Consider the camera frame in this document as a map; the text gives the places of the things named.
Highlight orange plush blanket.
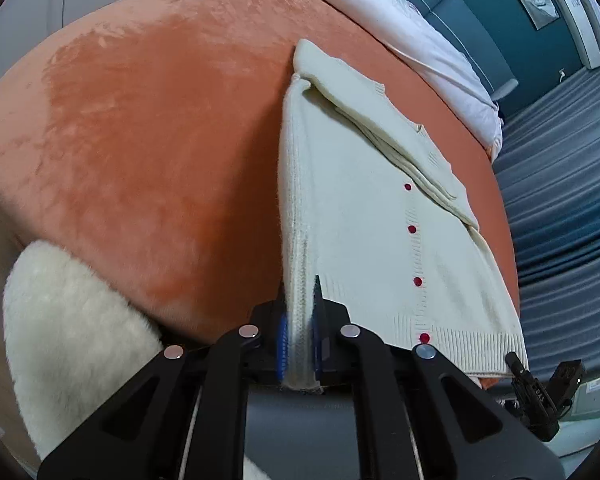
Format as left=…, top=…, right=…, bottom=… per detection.
left=0, top=0, right=522, bottom=463

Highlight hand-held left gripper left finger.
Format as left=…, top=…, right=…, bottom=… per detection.
left=37, top=284, right=288, bottom=480

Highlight white fluffy cushion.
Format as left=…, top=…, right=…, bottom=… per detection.
left=2, top=239, right=267, bottom=480

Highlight cream knit cardigan red buttons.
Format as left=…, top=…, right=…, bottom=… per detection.
left=278, top=38, right=530, bottom=394

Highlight white wall appliance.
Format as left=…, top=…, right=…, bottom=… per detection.
left=550, top=0, right=600, bottom=69

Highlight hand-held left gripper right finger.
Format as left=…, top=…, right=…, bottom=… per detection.
left=309, top=274, right=567, bottom=480

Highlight blue striped rug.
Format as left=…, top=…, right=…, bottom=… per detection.
left=489, top=66, right=600, bottom=413

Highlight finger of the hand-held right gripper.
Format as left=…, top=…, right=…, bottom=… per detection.
left=550, top=360, right=586, bottom=411
left=505, top=352, right=562, bottom=442

